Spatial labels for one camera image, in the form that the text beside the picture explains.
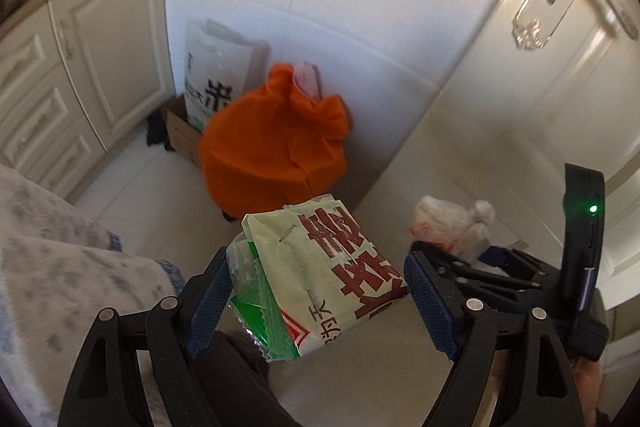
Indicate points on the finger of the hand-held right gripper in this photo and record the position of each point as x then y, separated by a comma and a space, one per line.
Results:
480, 284
520, 263

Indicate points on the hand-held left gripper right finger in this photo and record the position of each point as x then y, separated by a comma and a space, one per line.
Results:
430, 302

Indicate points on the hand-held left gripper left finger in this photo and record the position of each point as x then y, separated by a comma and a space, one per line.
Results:
207, 302

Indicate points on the green plastic wrapper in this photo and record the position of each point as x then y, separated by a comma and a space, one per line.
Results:
250, 302

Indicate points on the pale green paper packet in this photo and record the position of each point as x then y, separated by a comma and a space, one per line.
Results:
320, 267

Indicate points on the orange bag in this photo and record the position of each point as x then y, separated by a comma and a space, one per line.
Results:
270, 147

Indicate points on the person's right forearm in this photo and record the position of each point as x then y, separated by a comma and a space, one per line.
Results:
587, 392

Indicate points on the white plastic bag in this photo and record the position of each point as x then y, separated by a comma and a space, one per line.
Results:
450, 222

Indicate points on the white door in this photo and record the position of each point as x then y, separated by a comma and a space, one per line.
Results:
500, 117

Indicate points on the fluffy white blue table cover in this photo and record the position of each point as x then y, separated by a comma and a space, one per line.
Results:
55, 277

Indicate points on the cardboard box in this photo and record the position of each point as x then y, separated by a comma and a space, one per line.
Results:
182, 134

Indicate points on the black cloth heap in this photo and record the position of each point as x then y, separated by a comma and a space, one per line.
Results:
157, 129

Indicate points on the cream cabinet drawer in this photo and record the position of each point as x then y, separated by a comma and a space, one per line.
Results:
22, 54
65, 159
35, 112

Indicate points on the white printed sack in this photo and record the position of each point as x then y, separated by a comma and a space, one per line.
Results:
215, 67

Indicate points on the pink plastic bag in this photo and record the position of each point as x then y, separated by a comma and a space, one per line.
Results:
306, 79

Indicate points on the cream cabinet door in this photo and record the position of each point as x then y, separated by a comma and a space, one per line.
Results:
120, 57

